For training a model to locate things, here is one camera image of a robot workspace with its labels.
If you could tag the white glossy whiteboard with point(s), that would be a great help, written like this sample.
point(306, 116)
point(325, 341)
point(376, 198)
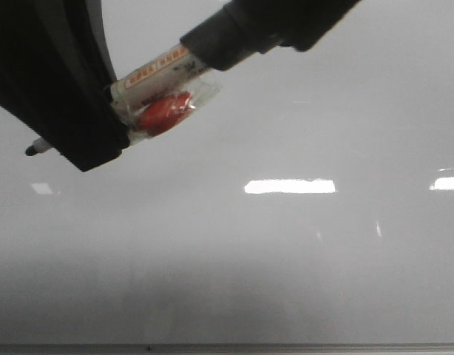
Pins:
point(311, 200)

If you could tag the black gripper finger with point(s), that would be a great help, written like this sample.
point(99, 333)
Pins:
point(55, 72)

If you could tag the white black whiteboard marker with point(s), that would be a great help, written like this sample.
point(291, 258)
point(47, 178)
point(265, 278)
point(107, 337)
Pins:
point(232, 34)

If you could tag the grey aluminium whiteboard frame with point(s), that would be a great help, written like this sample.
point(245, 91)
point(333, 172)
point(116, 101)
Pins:
point(231, 348)

